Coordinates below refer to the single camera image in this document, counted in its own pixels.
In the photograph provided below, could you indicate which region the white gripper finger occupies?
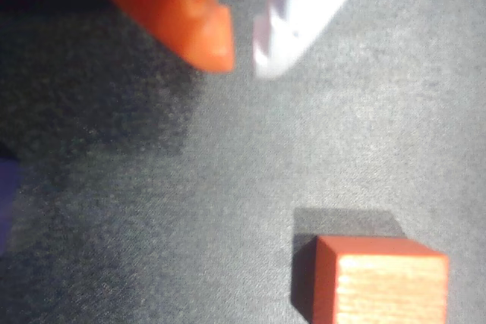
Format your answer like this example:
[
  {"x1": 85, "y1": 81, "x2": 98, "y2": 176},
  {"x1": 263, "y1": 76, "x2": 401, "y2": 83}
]
[{"x1": 252, "y1": 0, "x2": 377, "y2": 79}]

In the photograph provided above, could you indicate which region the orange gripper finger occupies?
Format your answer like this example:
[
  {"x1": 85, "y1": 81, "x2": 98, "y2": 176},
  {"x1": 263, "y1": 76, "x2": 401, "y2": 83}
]
[{"x1": 89, "y1": 0, "x2": 236, "y2": 74}]

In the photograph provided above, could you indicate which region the purple wooden cube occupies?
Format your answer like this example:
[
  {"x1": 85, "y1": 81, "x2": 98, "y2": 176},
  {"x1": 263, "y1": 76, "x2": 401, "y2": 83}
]
[{"x1": 0, "y1": 159, "x2": 22, "y2": 257}]

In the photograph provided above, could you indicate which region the orange wooden cube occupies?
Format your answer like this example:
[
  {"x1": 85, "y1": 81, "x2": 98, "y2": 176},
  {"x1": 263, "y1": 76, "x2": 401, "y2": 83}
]
[{"x1": 311, "y1": 235, "x2": 451, "y2": 324}]

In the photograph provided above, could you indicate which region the black table mat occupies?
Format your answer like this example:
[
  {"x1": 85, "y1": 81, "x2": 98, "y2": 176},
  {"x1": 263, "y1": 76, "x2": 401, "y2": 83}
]
[{"x1": 0, "y1": 0, "x2": 486, "y2": 324}]

